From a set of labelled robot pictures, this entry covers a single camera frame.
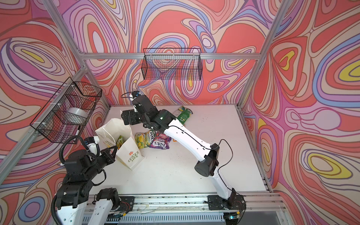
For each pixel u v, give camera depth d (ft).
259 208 2.38
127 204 2.39
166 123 1.64
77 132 2.40
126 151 2.37
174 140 1.71
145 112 1.66
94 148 1.90
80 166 1.55
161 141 3.06
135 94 1.95
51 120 2.22
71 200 1.40
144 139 3.11
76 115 2.28
